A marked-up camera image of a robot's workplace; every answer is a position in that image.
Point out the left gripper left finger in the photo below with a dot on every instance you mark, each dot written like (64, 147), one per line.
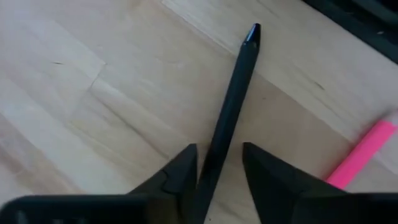
(93, 211)

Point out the matte black marker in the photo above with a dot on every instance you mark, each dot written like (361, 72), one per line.
(230, 109)

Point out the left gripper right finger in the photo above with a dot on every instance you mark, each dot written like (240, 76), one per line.
(295, 205)

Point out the thick pink highlighter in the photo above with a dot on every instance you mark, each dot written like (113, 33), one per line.
(360, 155)

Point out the black table edge rail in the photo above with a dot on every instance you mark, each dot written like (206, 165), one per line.
(367, 28)

